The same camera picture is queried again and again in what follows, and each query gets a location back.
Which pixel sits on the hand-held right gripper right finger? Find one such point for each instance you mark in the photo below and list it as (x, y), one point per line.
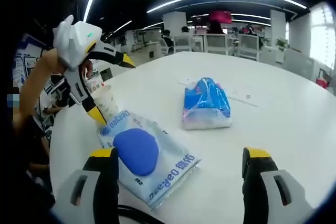
(252, 182)

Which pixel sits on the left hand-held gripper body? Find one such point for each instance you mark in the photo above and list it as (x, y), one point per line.
(76, 40)

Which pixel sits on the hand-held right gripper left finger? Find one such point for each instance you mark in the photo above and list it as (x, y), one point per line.
(105, 182)

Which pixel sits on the white paper cup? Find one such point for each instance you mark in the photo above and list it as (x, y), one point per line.
(109, 100)

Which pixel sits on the wet wipes pack blue lid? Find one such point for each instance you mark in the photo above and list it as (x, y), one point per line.
(147, 161)

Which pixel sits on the blue tissue pack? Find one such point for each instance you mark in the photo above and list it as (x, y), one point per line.
(207, 103)

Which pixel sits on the person's left hand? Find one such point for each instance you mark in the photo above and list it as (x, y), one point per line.
(52, 60)

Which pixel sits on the person in black shirt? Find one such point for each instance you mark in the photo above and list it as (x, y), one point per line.
(23, 61)

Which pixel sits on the white table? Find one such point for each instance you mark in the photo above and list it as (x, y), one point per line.
(262, 124)

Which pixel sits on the white table socket cover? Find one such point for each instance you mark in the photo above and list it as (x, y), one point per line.
(245, 98)
(185, 81)

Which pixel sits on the row of white office chairs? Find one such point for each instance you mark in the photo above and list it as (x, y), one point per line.
(218, 43)

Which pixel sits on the pink hanging screen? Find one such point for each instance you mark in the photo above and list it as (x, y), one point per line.
(220, 16)

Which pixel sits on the red bag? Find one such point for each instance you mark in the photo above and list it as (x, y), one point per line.
(322, 82)

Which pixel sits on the green potted plant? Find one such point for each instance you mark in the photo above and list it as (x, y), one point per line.
(282, 43)

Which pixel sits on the small window with blinds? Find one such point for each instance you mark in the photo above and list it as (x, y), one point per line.
(324, 35)

